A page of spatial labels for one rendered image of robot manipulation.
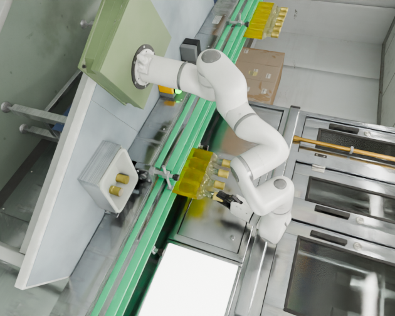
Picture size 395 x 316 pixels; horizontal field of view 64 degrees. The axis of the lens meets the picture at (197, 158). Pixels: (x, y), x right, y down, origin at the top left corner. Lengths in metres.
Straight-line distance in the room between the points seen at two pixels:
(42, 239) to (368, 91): 6.24
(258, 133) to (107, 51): 0.49
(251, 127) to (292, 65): 6.07
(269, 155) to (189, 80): 0.36
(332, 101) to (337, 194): 4.79
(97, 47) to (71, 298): 0.84
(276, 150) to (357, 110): 5.43
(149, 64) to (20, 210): 1.05
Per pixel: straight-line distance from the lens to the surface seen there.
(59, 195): 1.08
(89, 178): 1.10
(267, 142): 0.91
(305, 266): 1.45
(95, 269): 1.27
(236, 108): 0.93
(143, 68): 1.10
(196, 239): 1.41
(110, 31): 1.03
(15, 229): 1.77
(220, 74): 0.92
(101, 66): 0.98
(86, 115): 1.08
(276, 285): 1.41
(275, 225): 1.10
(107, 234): 1.30
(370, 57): 7.49
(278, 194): 0.94
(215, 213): 1.45
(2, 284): 1.68
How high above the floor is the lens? 1.39
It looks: 15 degrees down
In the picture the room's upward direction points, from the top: 104 degrees clockwise
